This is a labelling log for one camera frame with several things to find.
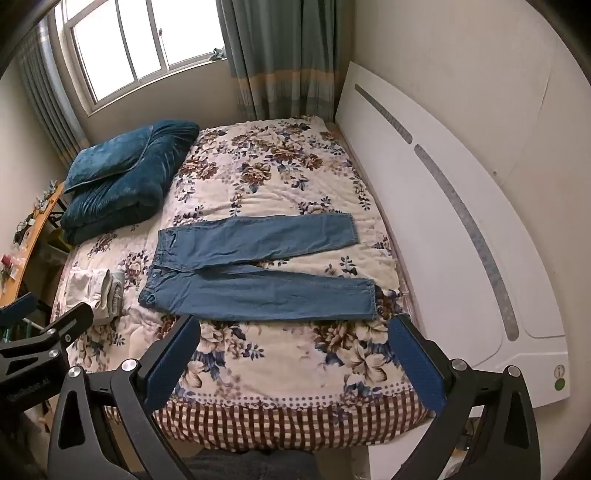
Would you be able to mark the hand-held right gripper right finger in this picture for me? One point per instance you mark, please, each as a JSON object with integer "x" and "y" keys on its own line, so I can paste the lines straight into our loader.
{"x": 415, "y": 364}

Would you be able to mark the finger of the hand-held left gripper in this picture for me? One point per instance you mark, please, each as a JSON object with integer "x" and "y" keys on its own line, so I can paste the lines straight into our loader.
{"x": 18, "y": 307}
{"x": 60, "y": 325}

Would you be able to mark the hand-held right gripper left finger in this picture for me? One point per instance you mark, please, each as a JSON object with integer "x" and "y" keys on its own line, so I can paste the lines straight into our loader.
{"x": 170, "y": 362}

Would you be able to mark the blue denim pants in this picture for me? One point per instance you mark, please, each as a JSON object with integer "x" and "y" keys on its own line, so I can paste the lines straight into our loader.
{"x": 258, "y": 240}

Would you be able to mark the red flower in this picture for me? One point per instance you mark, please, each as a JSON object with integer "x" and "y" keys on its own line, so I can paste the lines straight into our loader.
{"x": 6, "y": 265}

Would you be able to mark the white folded garment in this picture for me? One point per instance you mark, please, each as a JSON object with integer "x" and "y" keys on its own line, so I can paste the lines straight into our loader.
{"x": 85, "y": 284}

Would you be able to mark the grey folded garment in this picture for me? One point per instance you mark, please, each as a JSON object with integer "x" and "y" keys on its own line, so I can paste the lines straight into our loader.
{"x": 111, "y": 295}

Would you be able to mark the wooden desk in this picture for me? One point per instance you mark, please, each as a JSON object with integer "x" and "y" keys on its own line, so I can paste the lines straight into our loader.
{"x": 32, "y": 240}

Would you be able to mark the yellow green bag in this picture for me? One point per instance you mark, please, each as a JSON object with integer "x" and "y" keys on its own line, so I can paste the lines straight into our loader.
{"x": 60, "y": 240}

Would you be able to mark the white bed headboard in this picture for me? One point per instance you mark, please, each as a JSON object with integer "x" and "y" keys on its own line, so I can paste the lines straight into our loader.
{"x": 443, "y": 258}

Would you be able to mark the desk clutter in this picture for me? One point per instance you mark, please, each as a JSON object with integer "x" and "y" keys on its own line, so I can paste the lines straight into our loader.
{"x": 44, "y": 199}

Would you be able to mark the floral bed blanket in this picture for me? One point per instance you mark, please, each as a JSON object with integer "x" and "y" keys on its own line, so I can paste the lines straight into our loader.
{"x": 286, "y": 360}

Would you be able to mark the person's dark clothing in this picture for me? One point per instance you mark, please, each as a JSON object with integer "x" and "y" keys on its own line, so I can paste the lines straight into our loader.
{"x": 254, "y": 466}

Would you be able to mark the teal folded quilt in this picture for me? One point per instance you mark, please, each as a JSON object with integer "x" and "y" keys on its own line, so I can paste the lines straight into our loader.
{"x": 124, "y": 198}

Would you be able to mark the teal velvet pillow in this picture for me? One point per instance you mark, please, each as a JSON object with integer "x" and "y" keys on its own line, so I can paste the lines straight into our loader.
{"x": 104, "y": 159}

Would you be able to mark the grey striped curtain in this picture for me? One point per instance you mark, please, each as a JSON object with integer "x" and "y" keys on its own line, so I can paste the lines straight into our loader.
{"x": 51, "y": 106}

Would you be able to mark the white framed window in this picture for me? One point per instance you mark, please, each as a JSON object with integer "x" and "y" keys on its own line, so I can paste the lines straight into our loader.
{"x": 138, "y": 37}

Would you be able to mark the teal curtain with beige band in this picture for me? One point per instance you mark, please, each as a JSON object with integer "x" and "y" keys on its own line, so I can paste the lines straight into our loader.
{"x": 281, "y": 55}

